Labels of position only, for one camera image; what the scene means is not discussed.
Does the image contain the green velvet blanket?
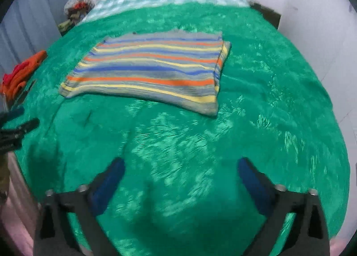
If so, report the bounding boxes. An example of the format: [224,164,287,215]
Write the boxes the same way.
[4,2,350,256]

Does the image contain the floral cloth bundle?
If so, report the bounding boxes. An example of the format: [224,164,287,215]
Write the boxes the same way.
[64,0,95,19]

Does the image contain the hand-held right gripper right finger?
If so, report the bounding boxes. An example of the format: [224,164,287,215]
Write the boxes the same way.
[237,157,331,256]

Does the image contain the dark wooden nightstand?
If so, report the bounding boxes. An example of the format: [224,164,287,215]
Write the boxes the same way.
[249,1,282,29]

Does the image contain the person's left forearm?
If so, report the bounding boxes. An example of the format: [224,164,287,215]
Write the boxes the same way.
[0,151,12,205]

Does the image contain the white wardrobe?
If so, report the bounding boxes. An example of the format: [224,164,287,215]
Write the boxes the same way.
[282,0,357,145]

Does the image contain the yellow-green cloth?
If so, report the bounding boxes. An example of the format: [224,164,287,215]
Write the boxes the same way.
[58,18,84,36]

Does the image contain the red cloth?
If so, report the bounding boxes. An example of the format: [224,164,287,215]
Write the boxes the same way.
[3,62,27,85]

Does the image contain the orange fleece garment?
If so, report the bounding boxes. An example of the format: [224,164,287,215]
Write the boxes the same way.
[1,50,48,101]

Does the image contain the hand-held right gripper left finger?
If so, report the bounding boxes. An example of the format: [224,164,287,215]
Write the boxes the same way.
[33,157,126,256]

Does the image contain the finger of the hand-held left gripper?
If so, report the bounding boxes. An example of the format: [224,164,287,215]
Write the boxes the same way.
[0,107,25,124]
[0,118,40,152]

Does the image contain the grey-blue curtain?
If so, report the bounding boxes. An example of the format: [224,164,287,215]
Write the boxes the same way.
[0,0,77,84]

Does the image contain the striped knit shirt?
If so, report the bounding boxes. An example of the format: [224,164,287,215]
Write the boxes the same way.
[58,30,232,117]

